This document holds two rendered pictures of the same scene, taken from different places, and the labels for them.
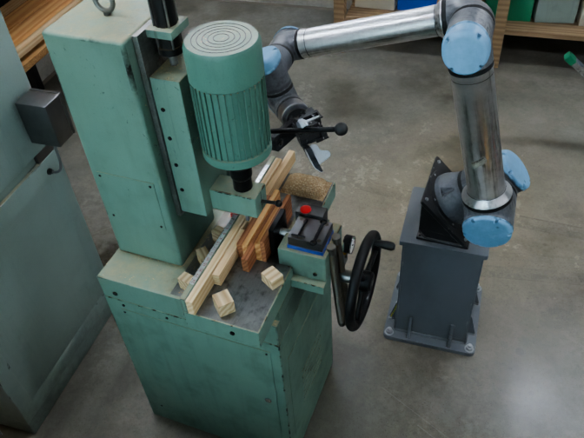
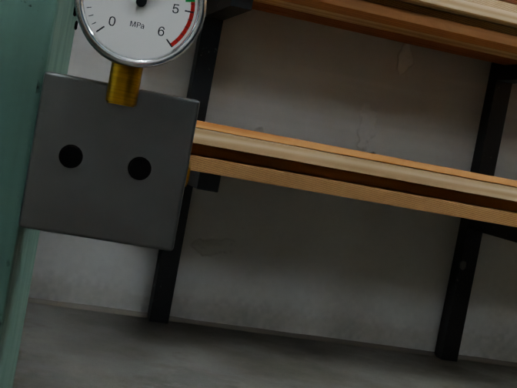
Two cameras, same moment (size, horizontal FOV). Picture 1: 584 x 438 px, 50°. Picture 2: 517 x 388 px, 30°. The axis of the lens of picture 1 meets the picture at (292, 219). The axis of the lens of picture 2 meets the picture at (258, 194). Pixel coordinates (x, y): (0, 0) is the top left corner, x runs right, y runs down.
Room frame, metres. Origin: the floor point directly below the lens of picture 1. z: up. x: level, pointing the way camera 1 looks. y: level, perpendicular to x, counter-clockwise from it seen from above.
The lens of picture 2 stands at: (1.20, -0.61, 0.60)
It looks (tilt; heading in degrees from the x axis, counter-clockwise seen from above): 3 degrees down; 55
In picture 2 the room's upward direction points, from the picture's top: 11 degrees clockwise
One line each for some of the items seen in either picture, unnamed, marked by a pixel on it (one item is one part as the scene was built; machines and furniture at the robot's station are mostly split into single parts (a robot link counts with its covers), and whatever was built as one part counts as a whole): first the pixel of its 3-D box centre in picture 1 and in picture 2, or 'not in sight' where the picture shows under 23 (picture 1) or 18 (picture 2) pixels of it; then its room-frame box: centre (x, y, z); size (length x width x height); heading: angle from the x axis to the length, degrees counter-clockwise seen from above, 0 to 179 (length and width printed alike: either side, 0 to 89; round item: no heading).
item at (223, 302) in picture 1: (223, 302); not in sight; (1.00, 0.19, 0.92); 0.05 x 0.04 x 0.04; 23
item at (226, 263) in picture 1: (258, 211); not in sight; (1.33, 0.10, 0.92); 0.55 x 0.02 x 0.04; 156
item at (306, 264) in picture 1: (310, 247); not in sight; (1.17, -0.04, 0.92); 0.15 x 0.13 x 0.09; 156
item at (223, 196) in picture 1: (238, 197); not in sight; (1.28, 0.14, 1.02); 0.14 x 0.07 x 0.09; 66
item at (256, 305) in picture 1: (282, 251); not in sight; (1.21, 0.03, 0.87); 0.61 x 0.30 x 0.06; 156
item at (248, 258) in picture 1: (262, 235); not in sight; (1.22, 0.09, 0.92); 0.23 x 0.02 x 0.05; 156
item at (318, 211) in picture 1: (311, 227); not in sight; (1.18, -0.05, 0.99); 0.13 x 0.11 x 0.06; 156
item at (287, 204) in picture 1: (276, 227); not in sight; (1.24, 0.04, 0.94); 0.20 x 0.01 x 0.08; 156
